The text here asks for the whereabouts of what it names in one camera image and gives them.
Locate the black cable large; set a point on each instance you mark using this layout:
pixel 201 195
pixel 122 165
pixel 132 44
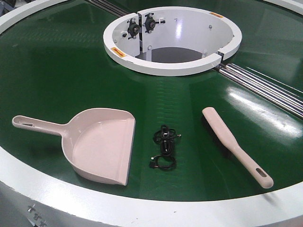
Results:
pixel 165 139

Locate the black cable small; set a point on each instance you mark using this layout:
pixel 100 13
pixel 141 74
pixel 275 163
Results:
pixel 163 163

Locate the pink plastic dustpan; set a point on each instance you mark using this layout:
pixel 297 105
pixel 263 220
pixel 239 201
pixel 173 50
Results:
pixel 97 142

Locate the pink hand broom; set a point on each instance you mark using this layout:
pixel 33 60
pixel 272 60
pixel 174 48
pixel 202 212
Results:
pixel 226 137

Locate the white outer conveyor rim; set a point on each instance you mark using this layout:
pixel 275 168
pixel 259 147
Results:
pixel 27 193

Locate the orange warning sticker front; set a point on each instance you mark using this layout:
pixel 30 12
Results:
pixel 118 52

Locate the orange warning sticker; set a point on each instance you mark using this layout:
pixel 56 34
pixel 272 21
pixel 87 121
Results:
pixel 215 14
pixel 118 52

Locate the orange warning sticker back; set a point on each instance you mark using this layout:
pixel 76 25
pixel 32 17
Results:
pixel 215 14

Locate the steel rollers top left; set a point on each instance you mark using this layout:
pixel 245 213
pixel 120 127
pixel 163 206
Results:
pixel 109 7

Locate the steel rollers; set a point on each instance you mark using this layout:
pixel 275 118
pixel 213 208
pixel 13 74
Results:
pixel 109 7
pixel 264 88

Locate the steel rollers right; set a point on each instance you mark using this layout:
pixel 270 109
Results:
pixel 264 88

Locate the black bearing mount left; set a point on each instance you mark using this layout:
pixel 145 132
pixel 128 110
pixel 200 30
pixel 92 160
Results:
pixel 133 29

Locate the black bearing mount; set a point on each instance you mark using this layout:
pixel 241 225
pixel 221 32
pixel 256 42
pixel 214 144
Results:
pixel 149 23
pixel 133 29

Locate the black bearing mount right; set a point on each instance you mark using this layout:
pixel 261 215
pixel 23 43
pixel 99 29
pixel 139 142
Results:
pixel 149 23

